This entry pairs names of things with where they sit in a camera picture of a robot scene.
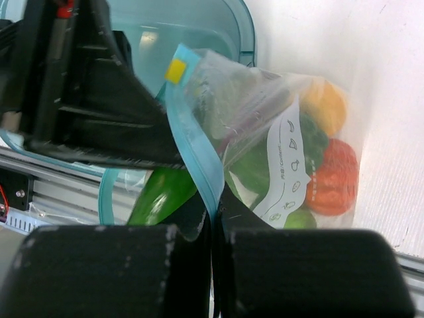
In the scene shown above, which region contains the teal plastic tray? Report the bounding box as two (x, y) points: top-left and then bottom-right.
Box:
(0, 0), (258, 176)

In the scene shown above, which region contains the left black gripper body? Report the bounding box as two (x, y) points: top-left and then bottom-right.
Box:
(1, 1), (43, 133)

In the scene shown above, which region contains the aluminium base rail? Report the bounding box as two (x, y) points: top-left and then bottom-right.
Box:
(1, 143), (144, 235)

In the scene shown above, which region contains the light green custard apple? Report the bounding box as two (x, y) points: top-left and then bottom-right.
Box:
(284, 208), (317, 229)

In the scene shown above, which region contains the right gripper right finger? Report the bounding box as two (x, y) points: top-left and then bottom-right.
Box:
(215, 189), (415, 317)

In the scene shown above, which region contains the yellow round fruit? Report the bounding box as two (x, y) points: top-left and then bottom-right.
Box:
(301, 78), (347, 136)

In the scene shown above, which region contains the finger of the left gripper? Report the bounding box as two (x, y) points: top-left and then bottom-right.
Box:
(19, 1), (184, 169)

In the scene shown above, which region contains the green bell pepper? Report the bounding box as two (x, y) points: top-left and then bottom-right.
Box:
(198, 112), (329, 206)

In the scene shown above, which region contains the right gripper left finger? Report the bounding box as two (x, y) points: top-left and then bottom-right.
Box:
(1, 195), (211, 317)

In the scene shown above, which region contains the dark green chili pepper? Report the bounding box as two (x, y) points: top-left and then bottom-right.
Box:
(127, 168), (197, 226)

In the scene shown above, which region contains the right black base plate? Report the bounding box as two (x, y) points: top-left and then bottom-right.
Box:
(0, 168), (34, 211)

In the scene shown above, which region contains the purple eggplant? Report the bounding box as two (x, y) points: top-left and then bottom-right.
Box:
(217, 87), (290, 154)

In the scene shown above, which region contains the clear zip top bag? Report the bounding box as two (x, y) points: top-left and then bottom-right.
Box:
(98, 42), (368, 231)

